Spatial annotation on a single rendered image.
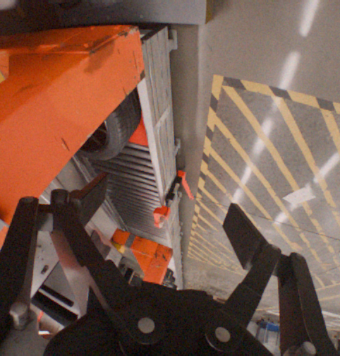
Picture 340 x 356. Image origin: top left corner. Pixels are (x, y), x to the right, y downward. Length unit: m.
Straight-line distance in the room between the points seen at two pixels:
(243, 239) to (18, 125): 0.37
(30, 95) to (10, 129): 0.07
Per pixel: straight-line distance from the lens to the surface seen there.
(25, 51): 0.79
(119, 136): 1.03
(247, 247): 0.17
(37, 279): 1.48
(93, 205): 0.18
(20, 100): 0.42
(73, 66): 0.48
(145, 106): 0.98
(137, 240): 2.26
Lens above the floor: 1.10
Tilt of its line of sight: 33 degrees down
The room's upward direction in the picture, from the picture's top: 155 degrees counter-clockwise
